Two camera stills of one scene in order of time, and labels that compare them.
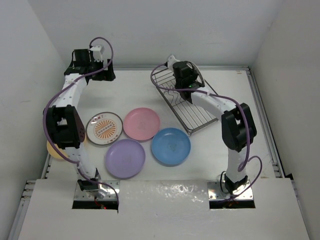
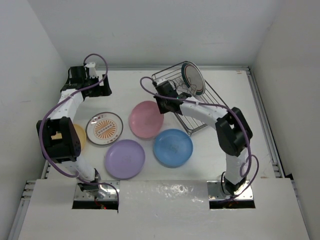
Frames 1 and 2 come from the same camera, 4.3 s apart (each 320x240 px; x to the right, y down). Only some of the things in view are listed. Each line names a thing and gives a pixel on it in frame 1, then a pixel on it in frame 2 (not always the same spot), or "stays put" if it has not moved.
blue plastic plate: [171, 146] stays put
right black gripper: [194, 73] to [162, 110]
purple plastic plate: [125, 158] stays put
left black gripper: [106, 75] to [101, 90]
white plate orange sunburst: [103, 128] stays put
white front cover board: [164, 210] stays put
